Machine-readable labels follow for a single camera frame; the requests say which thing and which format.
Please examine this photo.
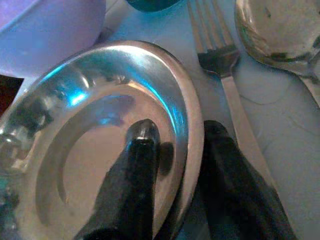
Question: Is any dark red flat object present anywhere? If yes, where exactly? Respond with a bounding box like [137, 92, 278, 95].
[0, 73, 25, 115]

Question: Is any steel fork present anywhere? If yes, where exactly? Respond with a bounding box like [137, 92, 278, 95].
[186, 0, 281, 198]

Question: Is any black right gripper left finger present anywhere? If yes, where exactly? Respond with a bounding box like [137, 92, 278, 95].
[73, 118, 161, 240]

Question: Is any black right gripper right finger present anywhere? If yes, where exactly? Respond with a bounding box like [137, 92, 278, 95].
[199, 119, 298, 240]

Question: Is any white bowl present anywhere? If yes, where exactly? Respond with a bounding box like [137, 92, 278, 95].
[0, 0, 107, 78]

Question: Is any dark teal round cup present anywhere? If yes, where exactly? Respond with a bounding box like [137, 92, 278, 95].
[124, 0, 185, 13]

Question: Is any round steel plate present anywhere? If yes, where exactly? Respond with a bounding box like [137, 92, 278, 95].
[0, 39, 205, 240]

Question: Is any steel spoon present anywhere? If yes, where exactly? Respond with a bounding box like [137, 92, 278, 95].
[234, 0, 320, 108]

